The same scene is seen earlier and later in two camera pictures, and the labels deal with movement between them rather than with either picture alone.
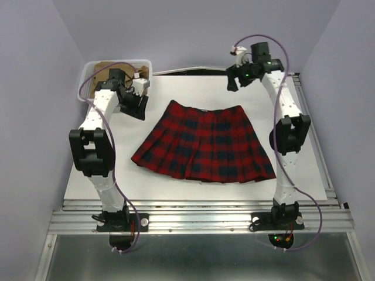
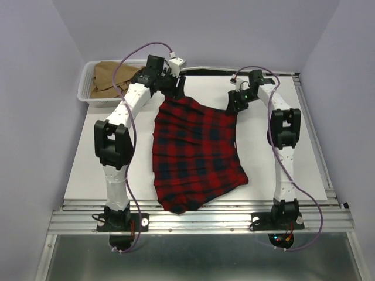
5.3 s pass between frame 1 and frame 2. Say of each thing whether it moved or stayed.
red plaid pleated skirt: moved
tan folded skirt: stayed
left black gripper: moved
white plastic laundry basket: stayed
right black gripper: moved
